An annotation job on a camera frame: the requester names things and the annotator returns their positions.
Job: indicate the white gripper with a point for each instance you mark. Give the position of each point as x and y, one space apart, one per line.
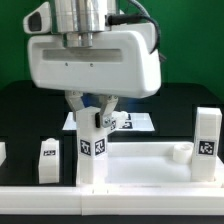
121 62

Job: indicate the white desk tabletop panel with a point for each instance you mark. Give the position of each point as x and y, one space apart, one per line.
156 164

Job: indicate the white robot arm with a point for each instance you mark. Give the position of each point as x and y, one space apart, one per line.
89 46

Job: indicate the white marker tag sheet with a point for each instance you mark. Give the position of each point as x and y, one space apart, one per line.
135 122

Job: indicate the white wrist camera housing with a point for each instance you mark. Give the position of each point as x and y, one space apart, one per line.
38 21

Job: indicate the white front barrier rail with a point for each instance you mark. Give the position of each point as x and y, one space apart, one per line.
112 201

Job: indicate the white barrier rail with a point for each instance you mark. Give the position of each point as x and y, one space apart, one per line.
112 201
2 152

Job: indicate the white left barrier rail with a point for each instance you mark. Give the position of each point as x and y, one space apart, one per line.
2 152

